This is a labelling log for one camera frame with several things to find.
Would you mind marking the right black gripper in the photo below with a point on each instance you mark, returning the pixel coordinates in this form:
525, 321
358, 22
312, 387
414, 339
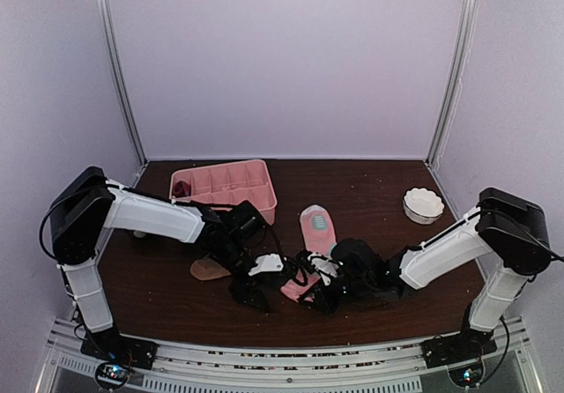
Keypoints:
324, 303

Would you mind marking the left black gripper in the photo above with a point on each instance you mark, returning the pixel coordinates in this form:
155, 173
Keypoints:
243, 293

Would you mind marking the dark red rolled sock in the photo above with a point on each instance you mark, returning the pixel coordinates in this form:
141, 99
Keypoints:
181, 189

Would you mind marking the aluminium frame post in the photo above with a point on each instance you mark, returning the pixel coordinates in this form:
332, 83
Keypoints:
118, 79
461, 51

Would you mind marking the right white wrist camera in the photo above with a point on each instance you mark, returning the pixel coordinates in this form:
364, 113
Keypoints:
324, 266

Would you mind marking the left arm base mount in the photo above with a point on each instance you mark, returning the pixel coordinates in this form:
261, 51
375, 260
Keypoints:
116, 369

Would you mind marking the tan ribbed sock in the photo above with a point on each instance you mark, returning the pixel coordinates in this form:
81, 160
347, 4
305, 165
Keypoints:
206, 269

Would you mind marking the white scalloped bowl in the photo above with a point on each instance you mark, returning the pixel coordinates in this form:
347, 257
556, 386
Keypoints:
422, 206

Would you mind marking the pink patterned sock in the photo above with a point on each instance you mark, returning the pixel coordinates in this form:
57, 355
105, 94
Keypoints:
318, 234

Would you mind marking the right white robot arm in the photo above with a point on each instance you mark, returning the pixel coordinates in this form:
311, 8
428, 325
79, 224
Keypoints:
502, 224

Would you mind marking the right aluminium frame post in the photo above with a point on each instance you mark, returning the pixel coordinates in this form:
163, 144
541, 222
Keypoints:
461, 51

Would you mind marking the pink divided organizer tray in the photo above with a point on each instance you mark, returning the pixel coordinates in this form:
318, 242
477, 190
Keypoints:
231, 183

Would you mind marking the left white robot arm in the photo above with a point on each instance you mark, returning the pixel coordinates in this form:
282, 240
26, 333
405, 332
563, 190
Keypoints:
92, 203

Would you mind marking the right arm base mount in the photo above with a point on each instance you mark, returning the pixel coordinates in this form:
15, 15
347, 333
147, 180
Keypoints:
462, 356

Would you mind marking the left aluminium frame post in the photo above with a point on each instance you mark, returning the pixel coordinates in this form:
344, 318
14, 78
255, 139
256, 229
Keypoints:
118, 79

